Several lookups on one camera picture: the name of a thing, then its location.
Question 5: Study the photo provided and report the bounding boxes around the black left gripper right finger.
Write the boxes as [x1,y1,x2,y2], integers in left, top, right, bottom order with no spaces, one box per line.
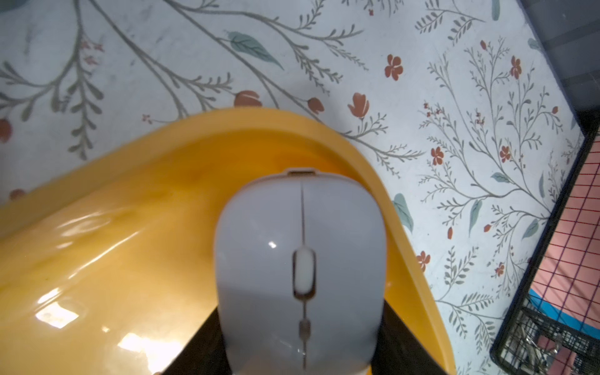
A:
[371,301,447,375]

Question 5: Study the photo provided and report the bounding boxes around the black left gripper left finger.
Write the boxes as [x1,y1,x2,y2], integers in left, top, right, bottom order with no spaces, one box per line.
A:
[162,309,232,375]

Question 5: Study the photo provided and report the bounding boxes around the light grey mouse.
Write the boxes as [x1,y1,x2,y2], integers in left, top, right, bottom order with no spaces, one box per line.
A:
[215,172,387,374]

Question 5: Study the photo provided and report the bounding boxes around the yellow plastic storage box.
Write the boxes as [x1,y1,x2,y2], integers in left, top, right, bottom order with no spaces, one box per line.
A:
[1,108,456,374]

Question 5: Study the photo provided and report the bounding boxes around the pink grid notebook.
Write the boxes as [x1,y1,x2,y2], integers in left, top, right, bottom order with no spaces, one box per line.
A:
[530,137,599,330]

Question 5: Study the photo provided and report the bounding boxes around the black wire desk organizer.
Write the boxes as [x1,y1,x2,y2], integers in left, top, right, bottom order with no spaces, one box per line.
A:
[490,113,599,374]

